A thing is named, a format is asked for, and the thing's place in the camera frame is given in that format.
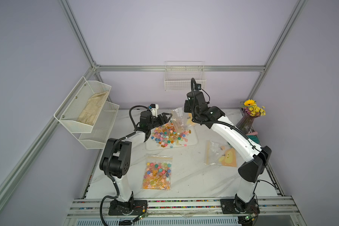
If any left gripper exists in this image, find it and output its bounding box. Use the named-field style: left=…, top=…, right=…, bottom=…
left=147, top=112, right=172, bottom=131

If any small ziploc bag of candies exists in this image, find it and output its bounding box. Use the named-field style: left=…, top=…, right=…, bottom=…
left=204, top=140, right=237, bottom=167

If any large ziploc bag of candies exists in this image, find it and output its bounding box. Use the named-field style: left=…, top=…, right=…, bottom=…
left=142, top=154, right=173, bottom=190

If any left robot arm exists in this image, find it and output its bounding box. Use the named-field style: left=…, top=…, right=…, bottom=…
left=99, top=104, right=172, bottom=203

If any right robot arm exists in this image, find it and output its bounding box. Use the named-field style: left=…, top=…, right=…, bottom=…
left=184, top=90, right=272, bottom=205

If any poured candies pile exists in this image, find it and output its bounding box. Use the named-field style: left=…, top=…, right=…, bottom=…
left=150, top=122, right=192, bottom=148

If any white plastic tray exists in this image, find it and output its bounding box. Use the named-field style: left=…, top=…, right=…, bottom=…
left=145, top=119, right=198, bottom=151

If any dark glass vase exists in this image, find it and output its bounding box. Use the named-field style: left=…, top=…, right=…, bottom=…
left=236, top=114, right=256, bottom=134

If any yellow flower bouquet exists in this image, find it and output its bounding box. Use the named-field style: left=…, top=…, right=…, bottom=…
left=241, top=99, right=266, bottom=117

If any lower white mesh shelf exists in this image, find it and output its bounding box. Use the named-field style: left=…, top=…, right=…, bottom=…
left=79, top=101, right=119, bottom=150

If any white mesh shelf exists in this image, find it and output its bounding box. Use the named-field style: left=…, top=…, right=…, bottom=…
left=54, top=77, right=112, bottom=133
left=79, top=101, right=119, bottom=150

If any purple pink object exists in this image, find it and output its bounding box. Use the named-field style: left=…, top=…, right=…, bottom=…
left=248, top=131, right=258, bottom=136

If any beige cloth glove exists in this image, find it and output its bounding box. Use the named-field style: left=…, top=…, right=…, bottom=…
left=77, top=91, right=109, bottom=126

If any green rubber glove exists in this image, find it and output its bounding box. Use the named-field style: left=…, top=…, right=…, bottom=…
left=247, top=135, right=260, bottom=144

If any upper white mesh shelf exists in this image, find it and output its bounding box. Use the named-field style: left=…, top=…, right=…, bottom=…
left=54, top=77, right=112, bottom=133

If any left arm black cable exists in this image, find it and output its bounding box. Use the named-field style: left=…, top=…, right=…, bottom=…
left=99, top=105, right=150, bottom=226

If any white wire wall basket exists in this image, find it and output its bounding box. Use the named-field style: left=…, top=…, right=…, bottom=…
left=164, top=61, right=206, bottom=91

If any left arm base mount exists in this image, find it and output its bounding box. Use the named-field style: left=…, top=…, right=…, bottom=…
left=108, top=196, right=148, bottom=216

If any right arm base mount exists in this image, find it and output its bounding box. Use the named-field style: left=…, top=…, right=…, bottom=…
left=220, top=194, right=260, bottom=214

